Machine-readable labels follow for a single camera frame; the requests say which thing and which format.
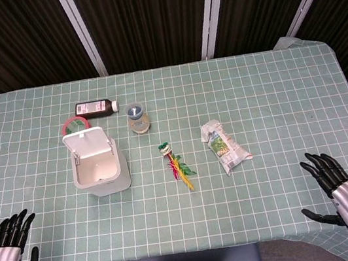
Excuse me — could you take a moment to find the colourful feather shuttlecock toy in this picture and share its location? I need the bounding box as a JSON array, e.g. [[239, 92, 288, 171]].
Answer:
[[158, 138, 200, 195]]

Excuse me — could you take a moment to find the red tape roll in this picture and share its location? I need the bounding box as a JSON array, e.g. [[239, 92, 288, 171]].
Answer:
[[58, 115, 91, 136]]

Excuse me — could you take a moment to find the clear cup with blue lid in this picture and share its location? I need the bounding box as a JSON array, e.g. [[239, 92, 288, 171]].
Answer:
[[124, 100, 154, 136]]

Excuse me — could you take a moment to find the crumpled snack bag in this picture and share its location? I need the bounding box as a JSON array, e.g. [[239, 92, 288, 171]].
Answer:
[[199, 114, 256, 179]]

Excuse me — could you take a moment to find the white lidded plastic bin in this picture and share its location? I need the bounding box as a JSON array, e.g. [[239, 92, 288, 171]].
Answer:
[[60, 122, 134, 202]]

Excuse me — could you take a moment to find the green checked tablecloth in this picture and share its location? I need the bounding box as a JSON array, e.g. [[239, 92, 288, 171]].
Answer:
[[0, 26, 348, 261]]

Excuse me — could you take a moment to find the brown medicine bottle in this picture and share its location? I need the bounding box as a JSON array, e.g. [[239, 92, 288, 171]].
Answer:
[[73, 97, 120, 122]]

